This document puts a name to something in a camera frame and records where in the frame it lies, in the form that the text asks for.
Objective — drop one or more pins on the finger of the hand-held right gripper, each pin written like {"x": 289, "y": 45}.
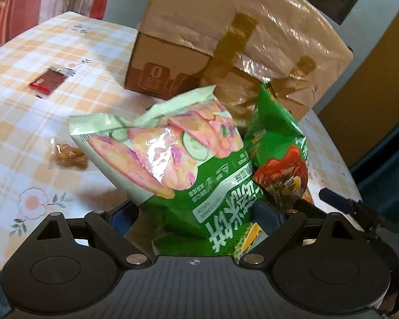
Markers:
{"x": 335, "y": 199}

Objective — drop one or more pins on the light green cracker bag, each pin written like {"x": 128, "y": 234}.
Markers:
{"x": 186, "y": 179}

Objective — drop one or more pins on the small dark red packet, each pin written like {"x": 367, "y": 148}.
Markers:
{"x": 48, "y": 80}

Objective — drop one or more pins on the green and red snack bag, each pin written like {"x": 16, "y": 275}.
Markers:
{"x": 276, "y": 146}

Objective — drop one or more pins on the printed backdrop cloth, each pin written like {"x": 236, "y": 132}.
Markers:
{"x": 36, "y": 0}

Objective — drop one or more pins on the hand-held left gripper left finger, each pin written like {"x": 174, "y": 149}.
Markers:
{"x": 119, "y": 219}

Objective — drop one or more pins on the checked tablecloth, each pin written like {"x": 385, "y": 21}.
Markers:
{"x": 53, "y": 123}

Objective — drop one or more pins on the brown snack clear packet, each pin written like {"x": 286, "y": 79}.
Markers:
{"x": 68, "y": 157}

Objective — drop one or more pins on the cardboard box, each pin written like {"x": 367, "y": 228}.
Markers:
{"x": 193, "y": 23}

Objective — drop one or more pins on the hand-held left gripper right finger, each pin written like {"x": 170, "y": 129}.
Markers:
{"x": 269, "y": 219}

